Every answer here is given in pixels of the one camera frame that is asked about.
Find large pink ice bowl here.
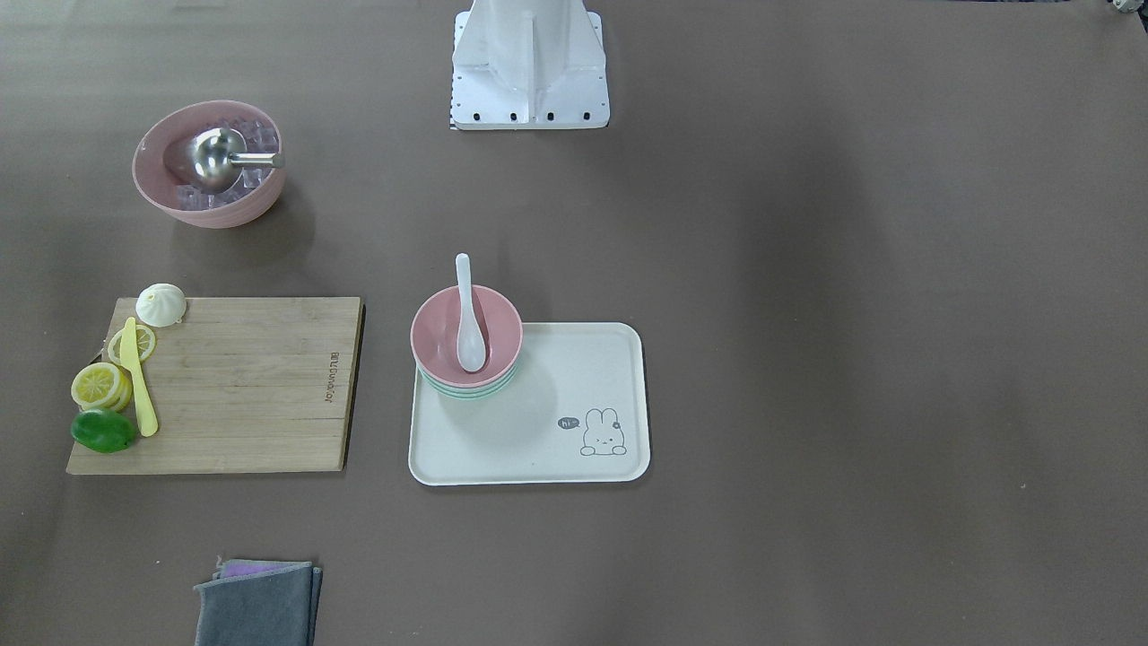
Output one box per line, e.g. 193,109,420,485
132,100,286,229

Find green lime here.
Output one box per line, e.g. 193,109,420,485
70,407,138,454

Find stacked lemon slices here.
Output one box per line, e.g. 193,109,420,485
70,361,133,412

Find purple cloth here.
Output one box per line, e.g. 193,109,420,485
214,559,313,579

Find cream rabbit tray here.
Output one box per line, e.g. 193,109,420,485
408,322,651,487

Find grey folded cloth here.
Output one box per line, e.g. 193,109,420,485
194,565,323,645

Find bamboo cutting board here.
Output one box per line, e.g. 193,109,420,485
65,297,364,476

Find white ceramic spoon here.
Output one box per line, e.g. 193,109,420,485
455,252,488,373

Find small pink bowl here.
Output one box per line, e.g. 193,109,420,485
409,285,525,394

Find white steamed bun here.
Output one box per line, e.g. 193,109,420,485
135,285,187,327

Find yellow plastic knife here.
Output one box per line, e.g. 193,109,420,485
118,318,160,438

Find metal ice scoop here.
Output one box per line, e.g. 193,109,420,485
174,127,284,195

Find single lemon slice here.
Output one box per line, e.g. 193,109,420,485
106,322,157,365

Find white pedestal column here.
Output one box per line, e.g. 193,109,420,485
448,1,611,131

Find green bowl stack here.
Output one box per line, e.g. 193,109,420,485
417,365,519,400

